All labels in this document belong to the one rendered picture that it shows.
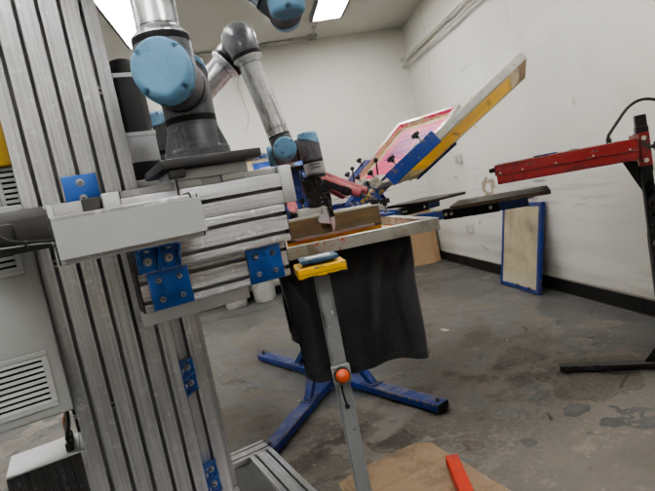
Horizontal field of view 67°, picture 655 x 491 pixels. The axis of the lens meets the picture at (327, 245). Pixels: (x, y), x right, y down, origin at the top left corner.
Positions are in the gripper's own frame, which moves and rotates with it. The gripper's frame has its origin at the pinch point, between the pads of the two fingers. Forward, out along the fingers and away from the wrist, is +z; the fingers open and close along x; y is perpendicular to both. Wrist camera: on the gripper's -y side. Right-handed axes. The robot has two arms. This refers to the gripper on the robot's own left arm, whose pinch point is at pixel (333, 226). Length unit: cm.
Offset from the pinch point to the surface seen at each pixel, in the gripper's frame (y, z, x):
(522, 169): -95, -3, -30
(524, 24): -203, -102, -178
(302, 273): 19, 5, 56
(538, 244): -186, 65, -186
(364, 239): -3.3, 3.4, 32.8
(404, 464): -7, 99, -3
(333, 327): 14, 22, 52
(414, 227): -19.7, 3.6, 32.8
